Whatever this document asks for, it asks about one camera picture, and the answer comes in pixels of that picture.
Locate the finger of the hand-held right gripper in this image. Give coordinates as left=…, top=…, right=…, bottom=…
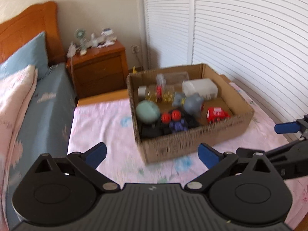
left=236, top=138, right=308, bottom=162
left=275, top=114, right=308, bottom=139

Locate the white clutter on nightstand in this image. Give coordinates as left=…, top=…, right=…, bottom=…
left=67, top=35, right=118, bottom=56

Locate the brown cardboard box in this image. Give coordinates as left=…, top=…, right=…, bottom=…
left=126, top=63, right=255, bottom=164

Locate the light blue pillow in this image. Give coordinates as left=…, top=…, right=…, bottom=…
left=0, top=31, right=50, bottom=81

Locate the pale green ball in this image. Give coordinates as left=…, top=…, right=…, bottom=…
left=135, top=100, right=160, bottom=124

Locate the wooden nightstand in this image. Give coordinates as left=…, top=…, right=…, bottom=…
left=66, top=40, right=129, bottom=99

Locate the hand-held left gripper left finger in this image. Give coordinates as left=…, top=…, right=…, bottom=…
left=31, top=142, right=121, bottom=193

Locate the pink floral bedsheet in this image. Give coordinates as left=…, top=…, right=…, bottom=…
left=67, top=80, right=308, bottom=222

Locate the small green desk fan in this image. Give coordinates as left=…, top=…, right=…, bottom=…
left=75, top=29, right=87, bottom=55

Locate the white plastic box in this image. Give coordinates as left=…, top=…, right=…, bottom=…
left=182, top=78, right=218, bottom=100

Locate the wooden bed headboard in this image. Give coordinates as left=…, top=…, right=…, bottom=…
left=0, top=1, right=67, bottom=64

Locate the wooden bed rail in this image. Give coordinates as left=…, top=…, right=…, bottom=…
left=76, top=89, right=131, bottom=107

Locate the glass bottle with gold contents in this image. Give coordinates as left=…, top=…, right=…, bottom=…
left=138, top=84, right=175, bottom=103

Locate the red toy car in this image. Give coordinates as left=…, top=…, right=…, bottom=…
left=206, top=107, right=231, bottom=124

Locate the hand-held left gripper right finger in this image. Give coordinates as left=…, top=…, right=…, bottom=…
left=184, top=142, right=280, bottom=194

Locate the pink folded quilt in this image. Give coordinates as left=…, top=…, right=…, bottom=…
left=0, top=64, right=39, bottom=174

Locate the blue-grey bed cover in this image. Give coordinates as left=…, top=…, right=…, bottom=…
left=0, top=63, right=80, bottom=222

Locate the black rectangular device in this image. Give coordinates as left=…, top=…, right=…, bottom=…
left=140, top=123, right=164, bottom=139

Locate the white louvred closet door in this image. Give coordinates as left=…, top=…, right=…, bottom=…
left=142, top=0, right=193, bottom=69
left=192, top=0, right=308, bottom=128

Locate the grey toy elephant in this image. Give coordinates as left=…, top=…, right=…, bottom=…
left=172, top=92, right=205, bottom=118

